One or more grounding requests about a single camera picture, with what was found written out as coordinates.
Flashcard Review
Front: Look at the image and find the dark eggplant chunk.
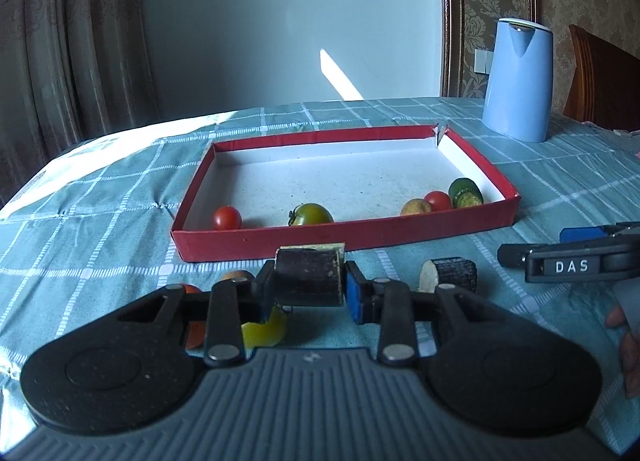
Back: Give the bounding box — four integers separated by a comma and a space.
418, 257, 477, 293
273, 243, 345, 307

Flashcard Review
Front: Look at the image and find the yellow green tomato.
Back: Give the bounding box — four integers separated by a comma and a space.
241, 306, 288, 349

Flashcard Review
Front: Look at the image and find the person's right hand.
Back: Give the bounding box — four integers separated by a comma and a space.
605, 305, 640, 398

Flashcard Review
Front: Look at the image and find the orange mandarin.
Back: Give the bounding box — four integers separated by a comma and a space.
184, 285, 205, 351

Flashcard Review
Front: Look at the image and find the green cucumber chunk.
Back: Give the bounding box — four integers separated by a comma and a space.
448, 177, 484, 209

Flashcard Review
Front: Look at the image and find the red cherry tomato right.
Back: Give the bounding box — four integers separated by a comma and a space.
424, 190, 452, 212

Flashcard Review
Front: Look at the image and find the red cherry tomato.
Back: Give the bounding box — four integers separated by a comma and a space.
212, 206, 243, 231
424, 190, 452, 212

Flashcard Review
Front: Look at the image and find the teal checked bedspread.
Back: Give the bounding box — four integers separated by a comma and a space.
1, 98, 639, 452

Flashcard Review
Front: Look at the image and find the wooden headboard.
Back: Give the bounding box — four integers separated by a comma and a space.
563, 25, 639, 132

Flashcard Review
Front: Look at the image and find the brown kiwi on cloth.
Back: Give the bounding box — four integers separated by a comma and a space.
220, 269, 255, 281

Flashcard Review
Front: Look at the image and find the blue electric kettle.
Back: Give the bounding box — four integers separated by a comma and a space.
482, 17, 553, 143

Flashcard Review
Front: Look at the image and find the brown kiwi in tray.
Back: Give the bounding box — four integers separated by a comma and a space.
400, 198, 432, 216

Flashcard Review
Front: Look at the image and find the red cherry tomato left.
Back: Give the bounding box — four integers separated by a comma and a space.
212, 206, 243, 231

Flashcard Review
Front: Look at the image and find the red cardboard tray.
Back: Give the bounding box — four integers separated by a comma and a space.
170, 125, 521, 263

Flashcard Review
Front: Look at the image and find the green tomato in tray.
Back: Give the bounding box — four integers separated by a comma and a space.
288, 202, 334, 226

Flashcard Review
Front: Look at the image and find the patterned brown curtain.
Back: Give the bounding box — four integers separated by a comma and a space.
1, 0, 160, 202

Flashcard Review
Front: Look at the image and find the white wall switch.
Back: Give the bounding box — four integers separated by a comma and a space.
473, 48, 494, 76

